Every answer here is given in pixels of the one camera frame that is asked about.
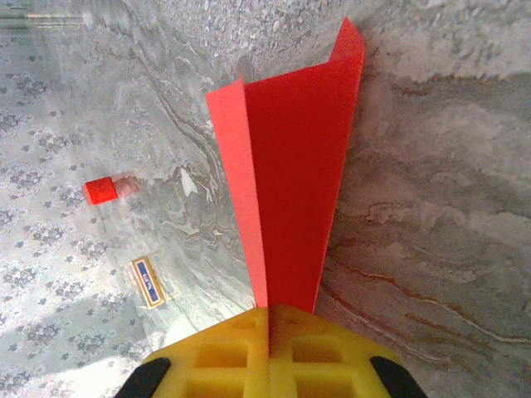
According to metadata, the small red block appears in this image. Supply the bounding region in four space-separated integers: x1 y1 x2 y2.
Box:
82 174 143 207

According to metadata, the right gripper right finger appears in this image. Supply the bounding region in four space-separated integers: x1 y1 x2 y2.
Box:
269 303 429 398

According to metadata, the red square paper sheet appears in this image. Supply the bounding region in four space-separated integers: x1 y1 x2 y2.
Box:
205 16 367 315

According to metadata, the small blue yellow card box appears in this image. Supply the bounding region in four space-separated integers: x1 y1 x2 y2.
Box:
129 255 178 310

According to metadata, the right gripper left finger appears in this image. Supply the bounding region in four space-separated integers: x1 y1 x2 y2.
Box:
118 305 271 398

